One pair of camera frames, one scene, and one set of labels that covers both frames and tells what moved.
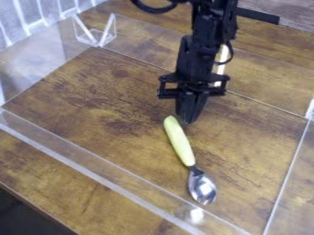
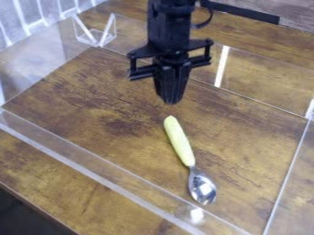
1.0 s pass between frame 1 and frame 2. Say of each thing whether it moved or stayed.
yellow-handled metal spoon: stayed
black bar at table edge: stayed
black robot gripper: moved
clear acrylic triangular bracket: stayed
